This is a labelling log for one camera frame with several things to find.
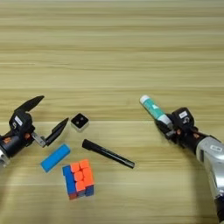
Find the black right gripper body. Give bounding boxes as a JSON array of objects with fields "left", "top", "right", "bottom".
[{"left": 164, "top": 125, "right": 211, "bottom": 154}]

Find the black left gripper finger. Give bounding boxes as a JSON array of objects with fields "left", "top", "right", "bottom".
[
  {"left": 45, "top": 117, "right": 69, "bottom": 147},
  {"left": 13, "top": 95, "right": 45, "bottom": 115}
]

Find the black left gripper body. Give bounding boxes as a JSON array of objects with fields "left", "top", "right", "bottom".
[{"left": 0, "top": 128, "right": 47, "bottom": 167}]

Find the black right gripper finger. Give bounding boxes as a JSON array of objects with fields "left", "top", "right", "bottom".
[
  {"left": 155, "top": 119, "right": 176, "bottom": 140},
  {"left": 166, "top": 112, "right": 176, "bottom": 125}
]

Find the teal and white glue stick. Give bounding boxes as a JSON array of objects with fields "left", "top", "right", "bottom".
[{"left": 139, "top": 94, "right": 173, "bottom": 130}]

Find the small black and white cube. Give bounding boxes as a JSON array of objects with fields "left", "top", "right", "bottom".
[{"left": 70, "top": 113, "right": 90, "bottom": 133}]

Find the blue rectangular block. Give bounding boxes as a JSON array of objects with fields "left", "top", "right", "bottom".
[{"left": 39, "top": 143, "right": 72, "bottom": 173}]

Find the orange and blue puzzle cube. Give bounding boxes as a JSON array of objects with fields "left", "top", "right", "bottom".
[{"left": 61, "top": 158, "right": 95, "bottom": 200}]

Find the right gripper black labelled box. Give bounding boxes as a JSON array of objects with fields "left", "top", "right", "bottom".
[{"left": 171, "top": 107, "right": 196, "bottom": 127}]

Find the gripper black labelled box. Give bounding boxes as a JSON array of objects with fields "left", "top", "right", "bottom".
[
  {"left": 171, "top": 107, "right": 196, "bottom": 127},
  {"left": 8, "top": 112, "right": 33, "bottom": 136}
]

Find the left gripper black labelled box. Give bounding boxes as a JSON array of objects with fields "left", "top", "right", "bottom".
[{"left": 8, "top": 112, "right": 33, "bottom": 136}]

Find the black marker pen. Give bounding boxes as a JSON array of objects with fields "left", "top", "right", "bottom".
[{"left": 81, "top": 138, "right": 136, "bottom": 170}]

